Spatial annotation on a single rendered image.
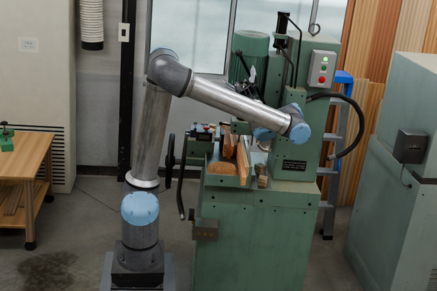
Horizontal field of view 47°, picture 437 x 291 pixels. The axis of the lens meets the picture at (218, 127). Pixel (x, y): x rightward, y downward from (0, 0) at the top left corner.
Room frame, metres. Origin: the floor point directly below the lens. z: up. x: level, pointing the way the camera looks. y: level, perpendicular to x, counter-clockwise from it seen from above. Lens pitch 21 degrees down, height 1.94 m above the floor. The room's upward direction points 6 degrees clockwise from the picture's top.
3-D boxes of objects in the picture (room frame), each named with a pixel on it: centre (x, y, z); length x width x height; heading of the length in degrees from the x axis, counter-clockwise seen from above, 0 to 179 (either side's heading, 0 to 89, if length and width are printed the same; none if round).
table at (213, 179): (2.34, 0.00, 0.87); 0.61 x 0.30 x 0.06; 4
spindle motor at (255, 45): (2.34, -0.11, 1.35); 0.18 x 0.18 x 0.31
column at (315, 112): (2.37, -0.40, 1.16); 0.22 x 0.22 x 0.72; 4
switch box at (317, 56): (2.23, -0.44, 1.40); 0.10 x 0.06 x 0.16; 94
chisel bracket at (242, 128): (2.34, -0.13, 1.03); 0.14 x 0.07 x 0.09; 94
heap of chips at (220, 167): (2.10, -0.04, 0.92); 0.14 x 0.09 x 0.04; 94
